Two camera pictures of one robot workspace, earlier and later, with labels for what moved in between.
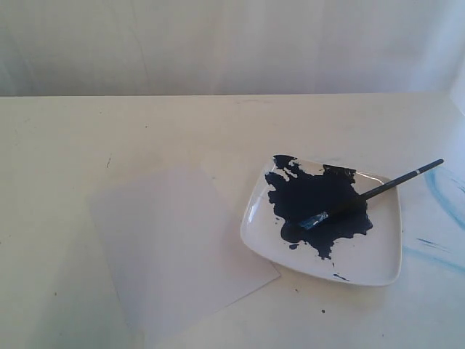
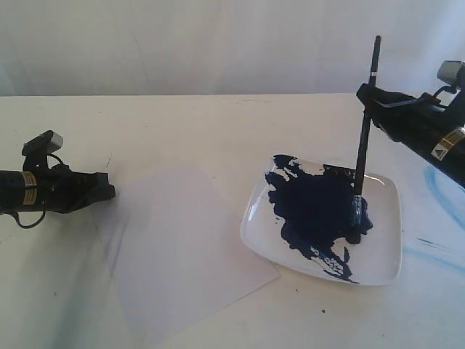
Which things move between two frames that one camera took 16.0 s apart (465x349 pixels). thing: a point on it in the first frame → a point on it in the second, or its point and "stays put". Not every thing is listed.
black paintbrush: [365, 195] → [360, 224]
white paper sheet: [177, 248] stays put
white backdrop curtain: [62, 48] stays put
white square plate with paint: [328, 220] stays put
